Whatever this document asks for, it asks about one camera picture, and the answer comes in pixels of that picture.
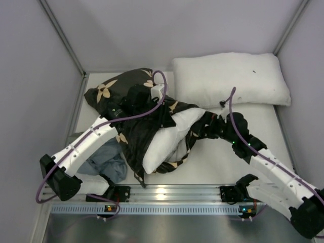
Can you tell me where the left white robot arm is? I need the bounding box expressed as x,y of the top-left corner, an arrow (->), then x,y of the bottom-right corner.
39,84 -> 167,201

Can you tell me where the white spare pillow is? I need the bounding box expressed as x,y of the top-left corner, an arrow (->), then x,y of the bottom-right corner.
172,52 -> 291,108

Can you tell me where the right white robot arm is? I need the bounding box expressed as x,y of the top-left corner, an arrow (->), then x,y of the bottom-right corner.
193,112 -> 323,239

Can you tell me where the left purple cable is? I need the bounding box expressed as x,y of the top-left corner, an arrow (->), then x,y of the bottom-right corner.
35,70 -> 169,205

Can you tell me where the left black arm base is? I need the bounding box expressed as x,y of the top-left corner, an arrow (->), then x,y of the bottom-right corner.
86,185 -> 131,203

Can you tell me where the purple cable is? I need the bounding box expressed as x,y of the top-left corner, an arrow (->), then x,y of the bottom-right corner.
219,87 -> 324,207
35,70 -> 169,205

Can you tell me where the aluminium corner post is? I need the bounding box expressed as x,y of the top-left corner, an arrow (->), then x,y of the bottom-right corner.
37,0 -> 87,77
272,0 -> 311,56

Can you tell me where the left aluminium corner post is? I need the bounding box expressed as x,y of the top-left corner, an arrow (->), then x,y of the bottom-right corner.
37,0 -> 87,77

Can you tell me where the blue-grey crumpled cloth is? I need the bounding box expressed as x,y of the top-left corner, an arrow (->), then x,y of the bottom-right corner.
77,138 -> 127,183

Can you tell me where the aluminium mounting rail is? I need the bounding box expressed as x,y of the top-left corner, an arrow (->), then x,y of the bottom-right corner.
68,184 -> 233,203

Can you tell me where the grey slotted cable duct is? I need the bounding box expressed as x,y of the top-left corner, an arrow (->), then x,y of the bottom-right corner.
51,204 -> 254,215

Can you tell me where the black floral pillowcase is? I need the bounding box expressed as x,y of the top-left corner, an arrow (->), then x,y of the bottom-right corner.
84,68 -> 205,187

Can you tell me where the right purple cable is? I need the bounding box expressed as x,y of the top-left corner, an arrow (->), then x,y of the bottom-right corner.
219,87 -> 324,207

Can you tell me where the right aluminium corner post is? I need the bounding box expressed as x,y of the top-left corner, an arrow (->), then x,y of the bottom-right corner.
272,0 -> 311,56

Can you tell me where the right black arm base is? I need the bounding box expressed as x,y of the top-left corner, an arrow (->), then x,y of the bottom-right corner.
220,185 -> 253,205

